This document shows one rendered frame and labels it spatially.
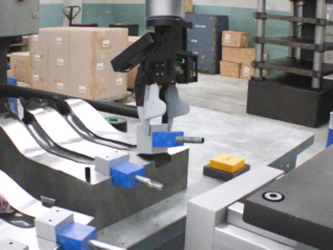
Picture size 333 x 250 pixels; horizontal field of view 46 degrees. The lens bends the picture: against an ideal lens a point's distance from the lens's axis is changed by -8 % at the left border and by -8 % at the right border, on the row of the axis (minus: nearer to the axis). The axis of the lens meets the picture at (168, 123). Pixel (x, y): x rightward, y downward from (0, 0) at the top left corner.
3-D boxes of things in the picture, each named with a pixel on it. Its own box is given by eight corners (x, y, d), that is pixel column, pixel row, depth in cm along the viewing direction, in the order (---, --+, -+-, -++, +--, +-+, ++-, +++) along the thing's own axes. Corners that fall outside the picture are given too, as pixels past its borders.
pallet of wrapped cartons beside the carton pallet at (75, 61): (135, 104, 516) (137, 27, 491) (80, 117, 450) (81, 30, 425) (72, 90, 591) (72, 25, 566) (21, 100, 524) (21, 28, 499)
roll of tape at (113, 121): (101, 127, 129) (101, 116, 128) (128, 128, 130) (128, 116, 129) (99, 134, 121) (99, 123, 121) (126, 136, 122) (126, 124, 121)
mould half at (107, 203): (187, 188, 88) (190, 125, 84) (95, 232, 68) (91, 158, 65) (46, 137, 118) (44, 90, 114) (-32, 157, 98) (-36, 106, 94)
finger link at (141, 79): (137, 105, 74) (145, 56, 75) (130, 104, 75) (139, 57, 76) (154, 110, 78) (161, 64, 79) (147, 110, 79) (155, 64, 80)
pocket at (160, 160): (171, 172, 82) (172, 154, 81) (153, 180, 78) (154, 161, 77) (153, 166, 85) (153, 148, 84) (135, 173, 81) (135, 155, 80)
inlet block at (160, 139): (210, 154, 76) (210, 124, 76) (194, 157, 72) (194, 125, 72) (153, 150, 84) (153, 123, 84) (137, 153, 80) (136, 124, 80)
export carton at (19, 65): (55, 80, 590) (55, 52, 579) (30, 84, 555) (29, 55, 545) (32, 75, 627) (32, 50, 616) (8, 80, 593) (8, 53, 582)
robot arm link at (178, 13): (137, -1, 77) (164, 6, 83) (136, 22, 77) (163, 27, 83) (168, -6, 72) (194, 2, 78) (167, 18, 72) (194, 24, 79)
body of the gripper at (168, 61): (173, 84, 72) (173, 16, 71) (135, 85, 78) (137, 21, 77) (198, 86, 78) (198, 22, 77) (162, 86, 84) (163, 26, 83)
